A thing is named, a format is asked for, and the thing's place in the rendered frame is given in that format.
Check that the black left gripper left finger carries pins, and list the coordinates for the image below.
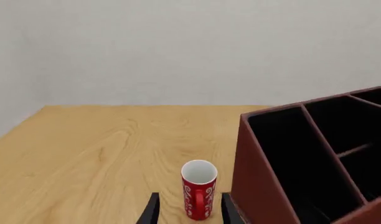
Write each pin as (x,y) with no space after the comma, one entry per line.
(150,211)

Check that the red mug with white pattern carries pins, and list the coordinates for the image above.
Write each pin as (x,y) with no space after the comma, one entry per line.
(199,193)

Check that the red-brown desk caddy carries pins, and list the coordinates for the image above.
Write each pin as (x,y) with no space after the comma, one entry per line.
(302,168)

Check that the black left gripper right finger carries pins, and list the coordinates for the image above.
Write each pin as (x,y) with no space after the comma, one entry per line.
(230,211)

